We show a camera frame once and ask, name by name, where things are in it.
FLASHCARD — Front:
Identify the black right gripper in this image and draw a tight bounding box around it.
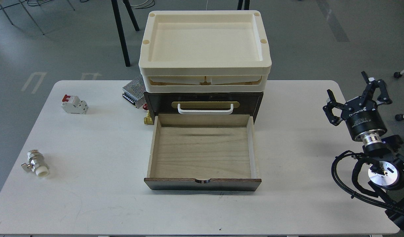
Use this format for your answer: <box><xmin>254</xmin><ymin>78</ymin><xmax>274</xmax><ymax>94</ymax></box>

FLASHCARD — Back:
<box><xmin>323</xmin><ymin>71</ymin><xmax>393</xmax><ymax>142</ymax></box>

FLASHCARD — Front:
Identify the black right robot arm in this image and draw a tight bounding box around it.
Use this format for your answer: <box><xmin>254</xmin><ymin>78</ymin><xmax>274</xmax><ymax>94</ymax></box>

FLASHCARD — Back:
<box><xmin>323</xmin><ymin>71</ymin><xmax>404</xmax><ymax>232</ymax></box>

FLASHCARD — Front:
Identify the dark wooden cabinet body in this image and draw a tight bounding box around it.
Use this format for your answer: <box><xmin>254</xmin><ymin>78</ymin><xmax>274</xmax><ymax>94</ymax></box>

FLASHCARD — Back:
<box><xmin>144</xmin><ymin>92</ymin><xmax>263</xmax><ymax>129</ymax></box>

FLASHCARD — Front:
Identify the cream plastic tray cabinet top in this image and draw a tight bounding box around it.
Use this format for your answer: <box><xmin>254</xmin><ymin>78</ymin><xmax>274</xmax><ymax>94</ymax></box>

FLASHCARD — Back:
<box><xmin>139</xmin><ymin>10</ymin><xmax>272</xmax><ymax>93</ymax></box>

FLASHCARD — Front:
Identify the open wooden drawer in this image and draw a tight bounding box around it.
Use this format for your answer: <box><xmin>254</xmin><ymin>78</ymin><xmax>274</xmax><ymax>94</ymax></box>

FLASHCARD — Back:
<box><xmin>144</xmin><ymin>114</ymin><xmax>262</xmax><ymax>192</ymax></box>

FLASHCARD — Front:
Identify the brass fitting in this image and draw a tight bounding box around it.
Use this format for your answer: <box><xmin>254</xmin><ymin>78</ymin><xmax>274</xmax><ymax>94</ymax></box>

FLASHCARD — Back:
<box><xmin>143</xmin><ymin>110</ymin><xmax>154</xmax><ymax>125</ymax></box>

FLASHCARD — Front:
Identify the perforated metal power supply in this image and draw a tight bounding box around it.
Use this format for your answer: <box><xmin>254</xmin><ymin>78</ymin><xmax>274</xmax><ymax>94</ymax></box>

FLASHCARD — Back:
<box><xmin>122</xmin><ymin>75</ymin><xmax>148</xmax><ymax>110</ymax></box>

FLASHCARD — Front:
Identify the white red circuit breaker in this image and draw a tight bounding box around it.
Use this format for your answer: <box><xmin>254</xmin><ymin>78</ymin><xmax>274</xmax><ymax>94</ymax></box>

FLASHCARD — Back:
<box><xmin>61</xmin><ymin>94</ymin><xmax>88</xmax><ymax>114</ymax></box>

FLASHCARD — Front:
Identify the metal valve with white cap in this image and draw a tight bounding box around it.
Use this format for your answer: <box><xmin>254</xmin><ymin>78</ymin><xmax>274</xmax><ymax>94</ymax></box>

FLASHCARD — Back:
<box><xmin>21</xmin><ymin>150</ymin><xmax>50</xmax><ymax>177</ymax></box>

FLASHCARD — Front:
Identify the chair legs background left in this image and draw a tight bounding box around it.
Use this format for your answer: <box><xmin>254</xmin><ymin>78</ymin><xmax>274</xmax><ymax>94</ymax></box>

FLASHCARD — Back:
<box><xmin>0</xmin><ymin>0</ymin><xmax>84</xmax><ymax>36</ymax></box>

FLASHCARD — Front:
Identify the white drawer handle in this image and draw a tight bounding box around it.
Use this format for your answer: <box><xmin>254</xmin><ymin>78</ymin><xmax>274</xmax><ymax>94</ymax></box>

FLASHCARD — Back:
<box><xmin>177</xmin><ymin>103</ymin><xmax>234</xmax><ymax>115</ymax></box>

